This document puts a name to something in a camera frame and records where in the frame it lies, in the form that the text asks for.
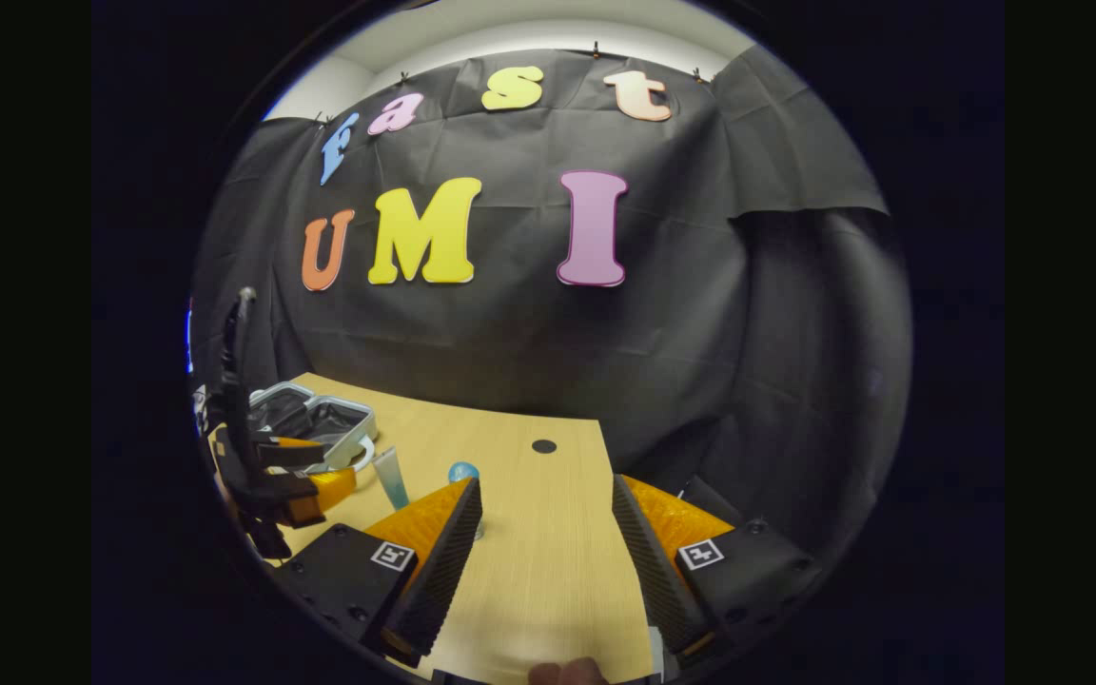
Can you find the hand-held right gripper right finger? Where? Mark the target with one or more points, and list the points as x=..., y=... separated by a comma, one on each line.
x=667, y=571

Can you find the black backdrop cloth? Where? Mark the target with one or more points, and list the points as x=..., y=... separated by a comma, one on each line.
x=548, y=333

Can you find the translucent teal squeeze tube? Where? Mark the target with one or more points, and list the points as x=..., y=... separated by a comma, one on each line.
x=392, y=479

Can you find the teal bottle with blue cap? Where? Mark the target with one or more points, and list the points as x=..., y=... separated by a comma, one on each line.
x=463, y=471

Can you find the row of black cloth clips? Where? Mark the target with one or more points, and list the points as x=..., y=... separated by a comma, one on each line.
x=596, y=48

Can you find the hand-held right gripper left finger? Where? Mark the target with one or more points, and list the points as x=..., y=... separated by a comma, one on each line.
x=434, y=580

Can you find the light blue small suitcase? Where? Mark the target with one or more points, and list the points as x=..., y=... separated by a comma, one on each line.
x=315, y=423

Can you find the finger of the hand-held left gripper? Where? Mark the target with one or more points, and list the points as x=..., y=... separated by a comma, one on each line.
x=329, y=487
x=291, y=455

